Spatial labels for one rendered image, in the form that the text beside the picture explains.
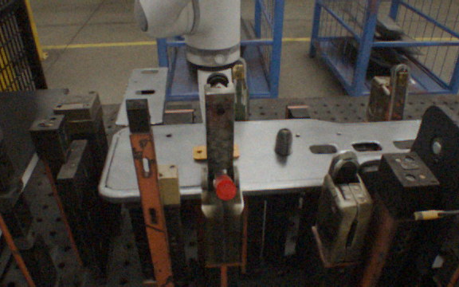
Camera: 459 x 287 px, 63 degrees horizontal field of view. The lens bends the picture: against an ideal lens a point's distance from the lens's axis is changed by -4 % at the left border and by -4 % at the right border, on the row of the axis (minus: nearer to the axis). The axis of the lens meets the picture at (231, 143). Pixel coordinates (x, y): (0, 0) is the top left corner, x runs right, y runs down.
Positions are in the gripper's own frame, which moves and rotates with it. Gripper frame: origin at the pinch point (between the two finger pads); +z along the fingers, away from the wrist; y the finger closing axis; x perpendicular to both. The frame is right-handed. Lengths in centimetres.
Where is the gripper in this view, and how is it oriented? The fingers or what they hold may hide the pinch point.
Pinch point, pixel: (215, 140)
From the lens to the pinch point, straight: 70.0
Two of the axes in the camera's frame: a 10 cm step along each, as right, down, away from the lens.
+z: 0.0, 8.2, 5.7
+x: -10.0, 0.5, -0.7
